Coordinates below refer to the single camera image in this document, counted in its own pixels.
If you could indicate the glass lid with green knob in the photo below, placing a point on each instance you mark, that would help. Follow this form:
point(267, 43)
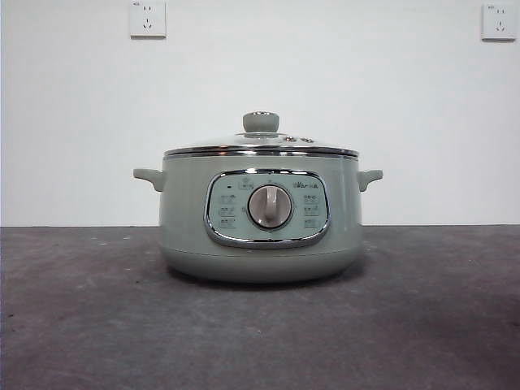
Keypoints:
point(261, 122)

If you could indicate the sage green electric pot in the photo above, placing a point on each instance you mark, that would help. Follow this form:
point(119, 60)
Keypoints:
point(187, 211)

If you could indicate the white wall socket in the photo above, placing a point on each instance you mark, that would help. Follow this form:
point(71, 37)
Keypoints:
point(500, 22)
point(148, 20)

